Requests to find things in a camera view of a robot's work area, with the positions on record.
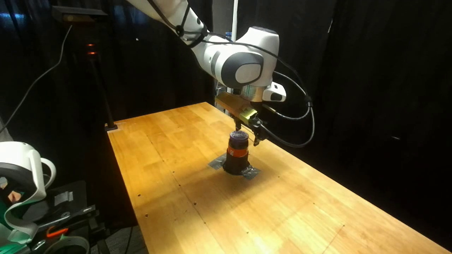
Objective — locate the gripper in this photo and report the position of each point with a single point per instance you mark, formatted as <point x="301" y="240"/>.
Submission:
<point x="260" y="112"/>

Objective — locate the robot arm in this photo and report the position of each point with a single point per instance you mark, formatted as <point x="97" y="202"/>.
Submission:
<point x="226" y="56"/>

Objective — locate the dark jar with orange band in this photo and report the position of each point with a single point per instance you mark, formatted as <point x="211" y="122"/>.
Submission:
<point x="237" y="157"/>

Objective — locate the grey tape piece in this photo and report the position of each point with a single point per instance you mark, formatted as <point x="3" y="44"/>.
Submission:
<point x="217" y="162"/>
<point x="251" y="172"/>

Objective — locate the white pole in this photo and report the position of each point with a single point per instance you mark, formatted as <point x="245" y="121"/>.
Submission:
<point x="234" y="16"/>

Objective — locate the black stand with orange lever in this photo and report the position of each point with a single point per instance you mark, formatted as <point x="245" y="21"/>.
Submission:
<point x="67" y="211"/>

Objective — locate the hand controller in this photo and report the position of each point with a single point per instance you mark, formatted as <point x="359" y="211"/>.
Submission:
<point x="67" y="244"/>

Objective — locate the white headset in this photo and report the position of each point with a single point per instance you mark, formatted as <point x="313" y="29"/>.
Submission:
<point x="24" y="176"/>

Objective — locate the camera on tripod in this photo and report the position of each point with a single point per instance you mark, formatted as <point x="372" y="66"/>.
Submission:
<point x="79" y="14"/>

